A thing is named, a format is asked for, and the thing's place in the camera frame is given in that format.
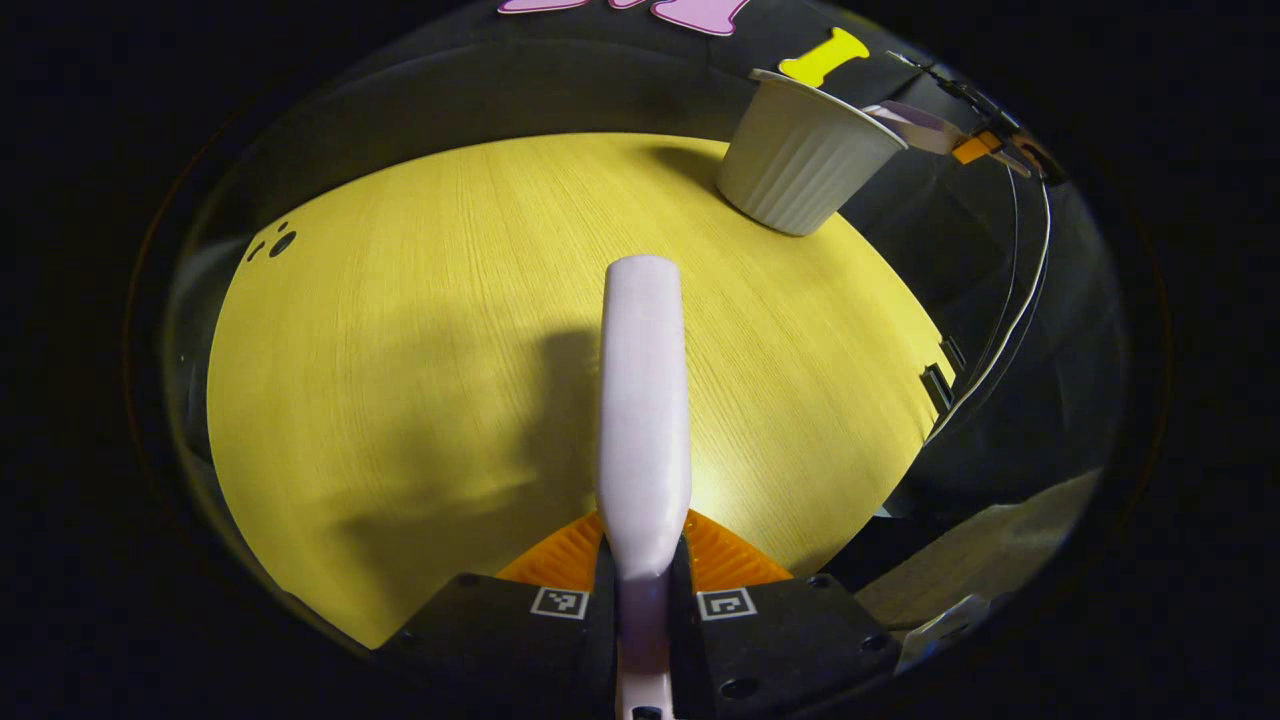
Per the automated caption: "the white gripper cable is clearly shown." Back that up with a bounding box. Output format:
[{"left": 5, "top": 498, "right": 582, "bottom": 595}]
[{"left": 925, "top": 170, "right": 1053, "bottom": 443}]

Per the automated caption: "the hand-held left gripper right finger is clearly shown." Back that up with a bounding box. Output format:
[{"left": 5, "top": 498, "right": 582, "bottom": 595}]
[{"left": 668, "top": 508, "right": 903, "bottom": 720}]

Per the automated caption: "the pale purple small broom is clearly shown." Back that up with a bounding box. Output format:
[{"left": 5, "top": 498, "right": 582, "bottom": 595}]
[{"left": 596, "top": 254, "right": 694, "bottom": 720}]

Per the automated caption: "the white ribbed garbage bin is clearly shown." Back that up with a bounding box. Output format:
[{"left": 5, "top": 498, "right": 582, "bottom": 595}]
[{"left": 715, "top": 68, "right": 909, "bottom": 238}]

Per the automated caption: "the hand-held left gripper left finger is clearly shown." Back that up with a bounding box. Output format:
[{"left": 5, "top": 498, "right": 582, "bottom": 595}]
[{"left": 375, "top": 512, "right": 618, "bottom": 720}]

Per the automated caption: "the pale purple dustpan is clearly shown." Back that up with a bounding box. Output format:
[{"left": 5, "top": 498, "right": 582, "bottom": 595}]
[{"left": 862, "top": 100, "right": 969, "bottom": 157}]

